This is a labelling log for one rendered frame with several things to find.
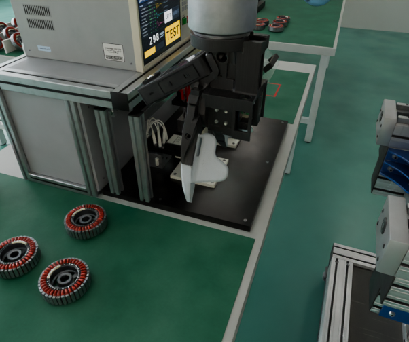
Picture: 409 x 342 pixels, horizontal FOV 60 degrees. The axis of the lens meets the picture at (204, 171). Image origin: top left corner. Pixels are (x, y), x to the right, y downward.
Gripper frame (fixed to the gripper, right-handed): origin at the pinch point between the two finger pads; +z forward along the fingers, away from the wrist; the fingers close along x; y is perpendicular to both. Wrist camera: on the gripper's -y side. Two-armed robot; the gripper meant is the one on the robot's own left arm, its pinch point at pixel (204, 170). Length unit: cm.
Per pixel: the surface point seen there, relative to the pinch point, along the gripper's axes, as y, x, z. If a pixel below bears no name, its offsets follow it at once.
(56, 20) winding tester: -58, 39, -7
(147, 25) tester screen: -33, 45, -7
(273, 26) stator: -37, 230, 36
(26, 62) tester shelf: -68, 34, 4
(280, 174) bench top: 4, 59, 40
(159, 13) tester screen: -34, 52, -9
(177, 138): -29, 49, 28
